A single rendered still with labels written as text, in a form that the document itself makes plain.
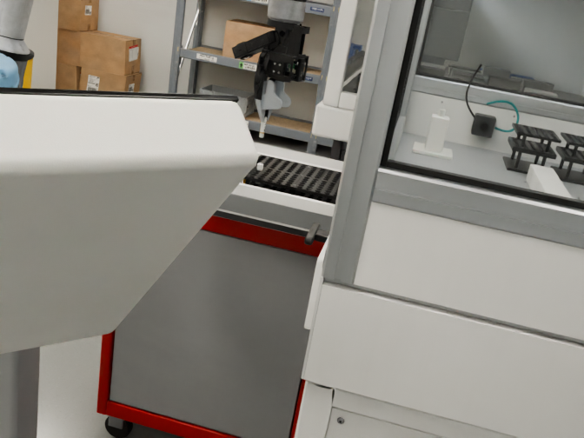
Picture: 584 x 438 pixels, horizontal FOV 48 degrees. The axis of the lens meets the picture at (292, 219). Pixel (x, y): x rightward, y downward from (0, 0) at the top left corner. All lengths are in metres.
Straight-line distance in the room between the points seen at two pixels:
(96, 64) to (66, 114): 5.40
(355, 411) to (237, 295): 0.77
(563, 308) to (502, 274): 0.08
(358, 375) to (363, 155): 0.28
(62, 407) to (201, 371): 0.53
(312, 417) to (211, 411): 0.91
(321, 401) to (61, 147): 0.60
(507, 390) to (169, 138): 0.58
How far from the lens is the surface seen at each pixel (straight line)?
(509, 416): 0.87
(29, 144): 0.35
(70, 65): 5.86
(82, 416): 2.07
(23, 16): 1.33
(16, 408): 1.38
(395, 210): 0.75
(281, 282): 1.55
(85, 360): 2.30
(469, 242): 0.76
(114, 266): 0.49
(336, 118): 2.12
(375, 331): 0.81
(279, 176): 1.30
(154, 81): 5.99
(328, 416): 0.89
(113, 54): 5.69
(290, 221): 1.23
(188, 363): 1.74
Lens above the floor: 1.28
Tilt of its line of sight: 20 degrees down
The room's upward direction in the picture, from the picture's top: 10 degrees clockwise
